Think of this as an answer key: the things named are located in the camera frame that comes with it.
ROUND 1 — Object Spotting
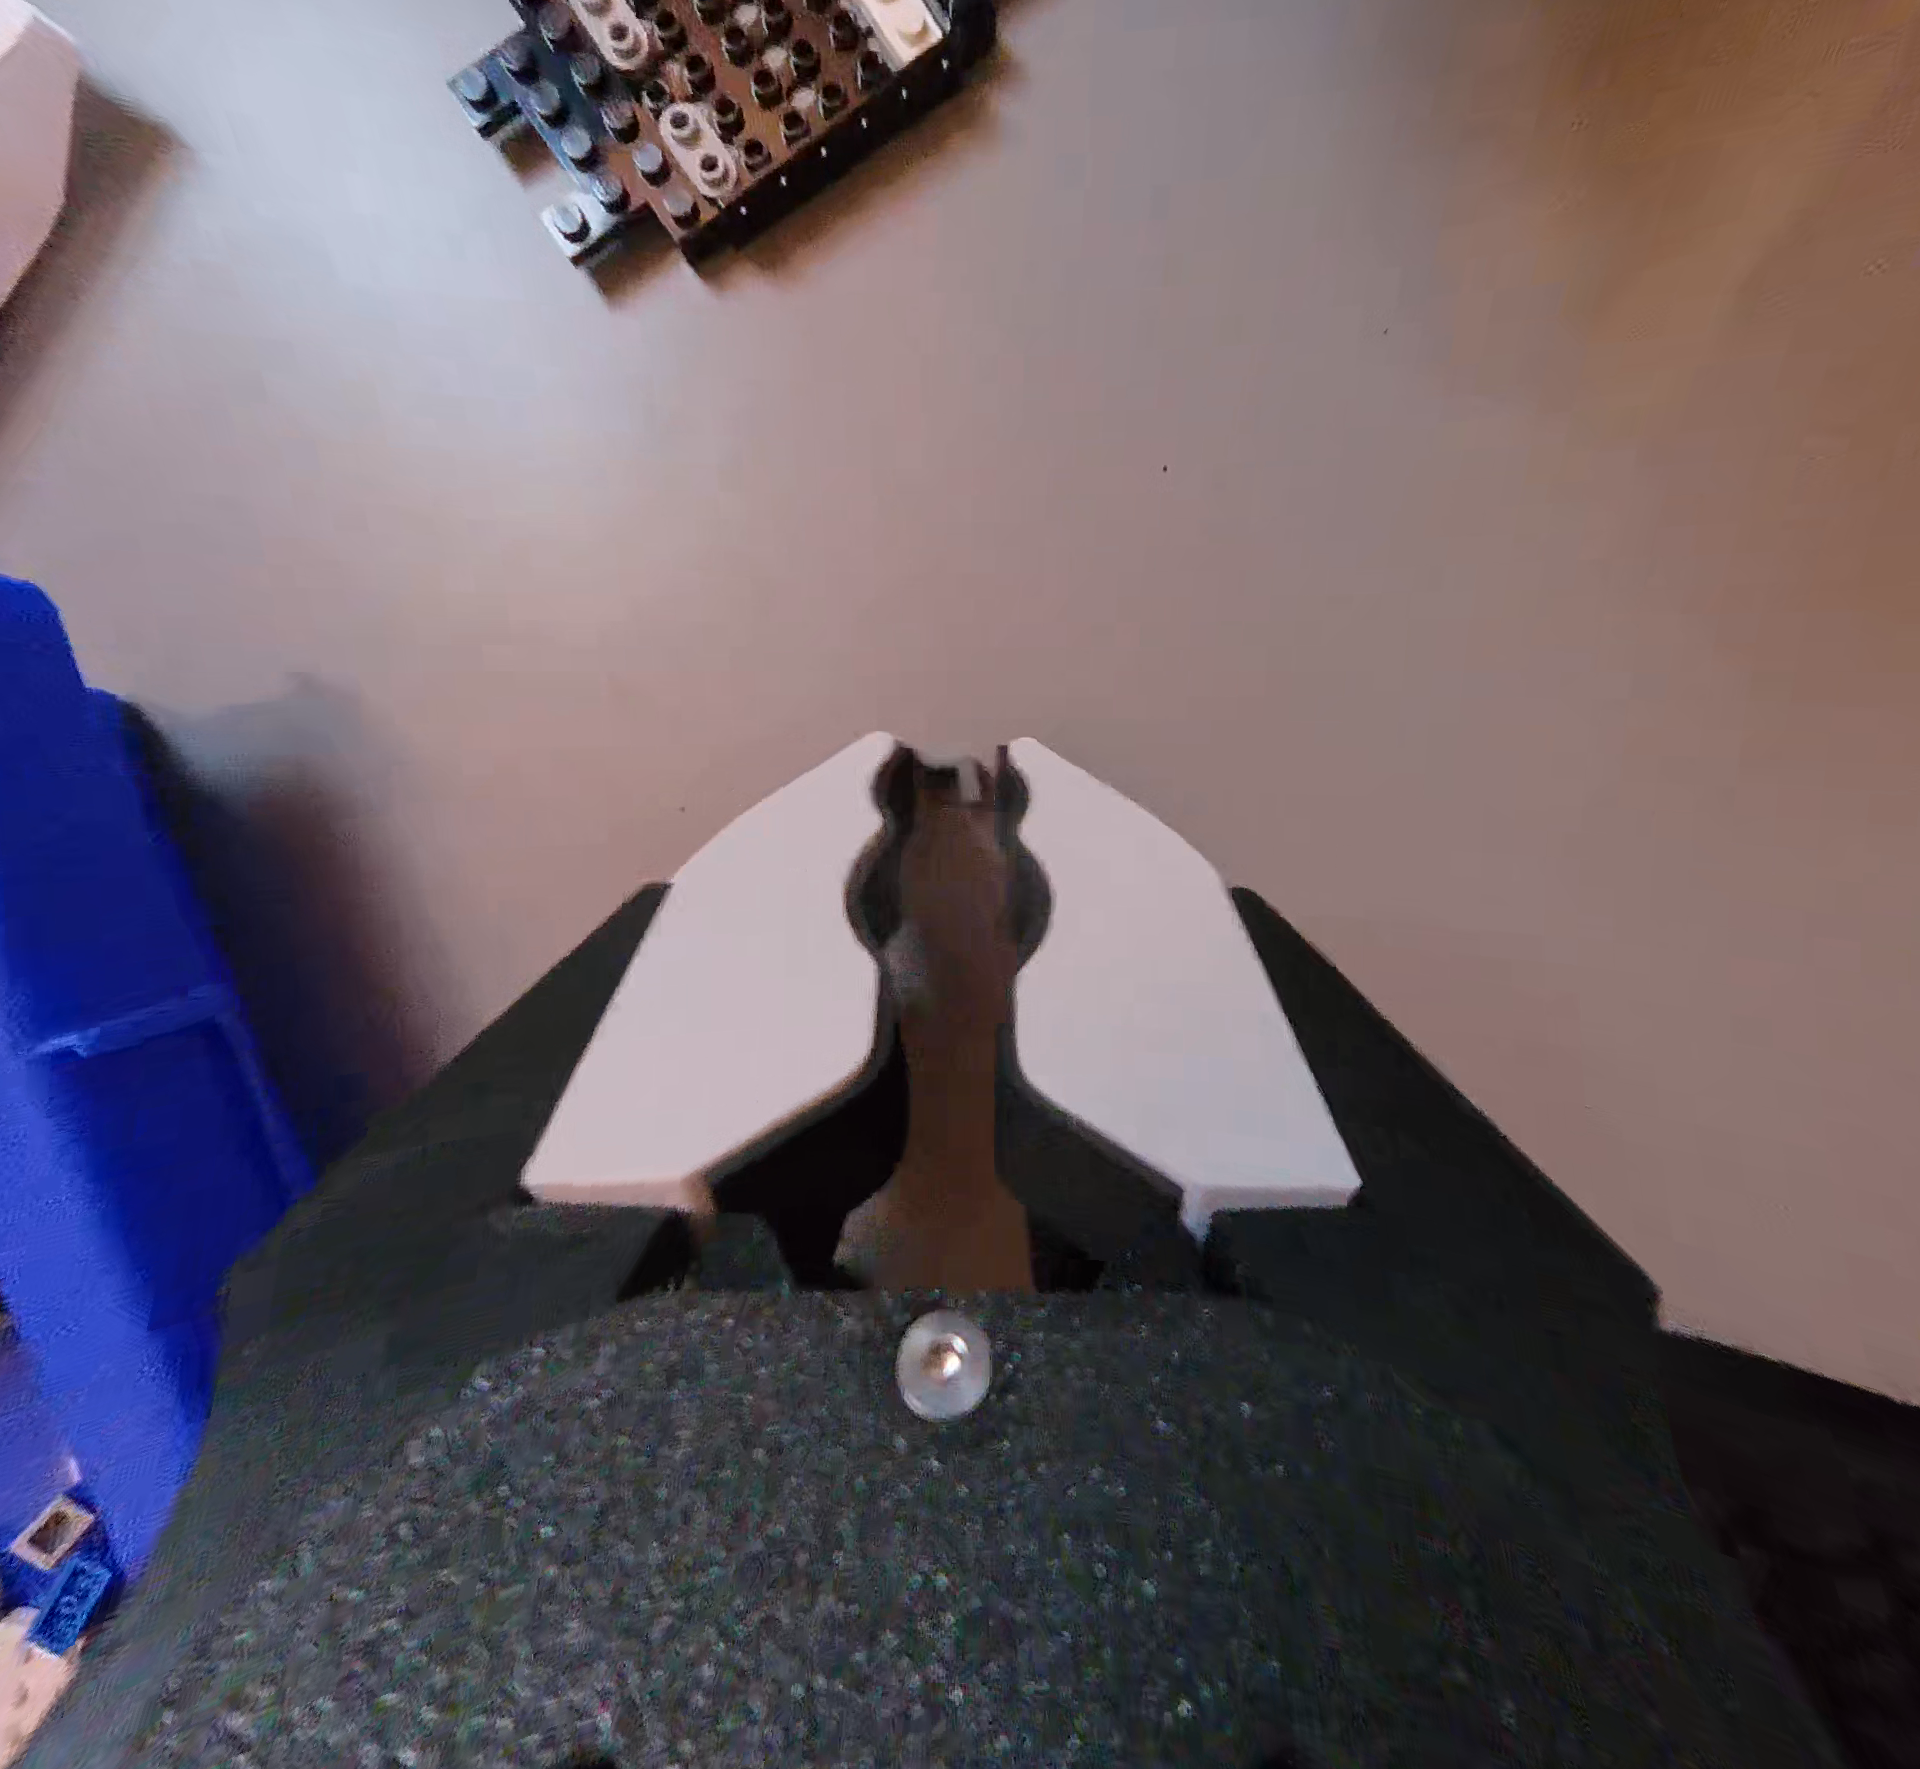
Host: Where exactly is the white printed paper bag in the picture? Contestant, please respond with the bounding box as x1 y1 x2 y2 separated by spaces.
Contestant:
0 0 83 308

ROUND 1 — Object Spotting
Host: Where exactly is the blue plastic bin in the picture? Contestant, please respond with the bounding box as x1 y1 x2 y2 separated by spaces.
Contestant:
0 578 319 1591

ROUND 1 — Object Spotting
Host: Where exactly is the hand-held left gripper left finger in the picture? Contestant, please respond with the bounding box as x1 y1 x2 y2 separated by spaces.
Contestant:
527 735 918 1211

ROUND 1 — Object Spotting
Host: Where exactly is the black lego car chassis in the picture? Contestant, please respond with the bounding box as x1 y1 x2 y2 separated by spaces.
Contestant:
450 0 1051 270

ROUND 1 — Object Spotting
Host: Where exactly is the heap of loose lego parts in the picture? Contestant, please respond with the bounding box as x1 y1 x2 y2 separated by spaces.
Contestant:
0 1493 122 1695

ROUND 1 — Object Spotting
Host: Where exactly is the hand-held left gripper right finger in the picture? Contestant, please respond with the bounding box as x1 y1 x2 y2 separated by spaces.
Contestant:
990 737 1361 1237

